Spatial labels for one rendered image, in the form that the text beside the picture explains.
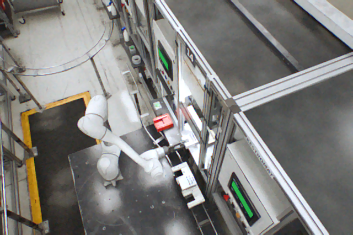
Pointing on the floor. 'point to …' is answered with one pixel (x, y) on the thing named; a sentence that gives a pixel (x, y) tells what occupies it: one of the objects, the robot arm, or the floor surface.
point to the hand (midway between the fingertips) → (185, 142)
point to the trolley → (22, 5)
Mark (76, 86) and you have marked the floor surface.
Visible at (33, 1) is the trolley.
